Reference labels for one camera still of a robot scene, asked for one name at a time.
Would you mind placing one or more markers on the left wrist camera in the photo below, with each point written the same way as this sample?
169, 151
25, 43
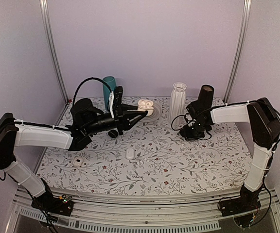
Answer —
115, 99

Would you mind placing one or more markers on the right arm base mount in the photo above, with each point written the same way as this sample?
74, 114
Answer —
239, 205

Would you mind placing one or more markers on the grey spiral plate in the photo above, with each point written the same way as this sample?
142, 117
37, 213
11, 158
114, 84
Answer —
157, 112

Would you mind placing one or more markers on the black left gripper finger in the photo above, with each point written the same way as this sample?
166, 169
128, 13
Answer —
133, 119
126, 108

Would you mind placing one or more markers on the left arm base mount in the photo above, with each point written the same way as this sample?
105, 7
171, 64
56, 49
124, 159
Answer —
62, 205

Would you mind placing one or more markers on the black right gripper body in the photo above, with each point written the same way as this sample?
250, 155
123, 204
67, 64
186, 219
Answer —
196, 132

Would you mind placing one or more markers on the beige earbud charging case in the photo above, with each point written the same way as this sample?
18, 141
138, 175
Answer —
146, 105

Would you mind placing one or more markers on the floral patterned table mat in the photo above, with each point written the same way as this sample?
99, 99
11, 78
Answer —
218, 162

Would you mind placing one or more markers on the white open earbud case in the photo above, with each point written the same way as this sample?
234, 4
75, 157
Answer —
78, 161

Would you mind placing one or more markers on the teal cup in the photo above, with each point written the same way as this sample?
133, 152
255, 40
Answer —
110, 80

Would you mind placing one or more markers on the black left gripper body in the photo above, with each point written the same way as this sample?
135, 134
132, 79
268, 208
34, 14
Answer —
120, 123

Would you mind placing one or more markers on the small black earbud case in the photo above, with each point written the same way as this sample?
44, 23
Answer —
113, 133

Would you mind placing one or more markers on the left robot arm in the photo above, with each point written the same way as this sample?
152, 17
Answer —
86, 121

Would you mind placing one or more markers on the right aluminium frame post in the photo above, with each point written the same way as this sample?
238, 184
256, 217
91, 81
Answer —
239, 49

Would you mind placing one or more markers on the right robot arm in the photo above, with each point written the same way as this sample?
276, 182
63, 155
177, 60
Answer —
264, 122

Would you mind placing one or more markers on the aluminium front rail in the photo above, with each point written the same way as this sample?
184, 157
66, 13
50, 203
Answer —
187, 213

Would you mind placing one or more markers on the white ribbed vase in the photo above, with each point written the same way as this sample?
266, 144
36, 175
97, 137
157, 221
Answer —
177, 101

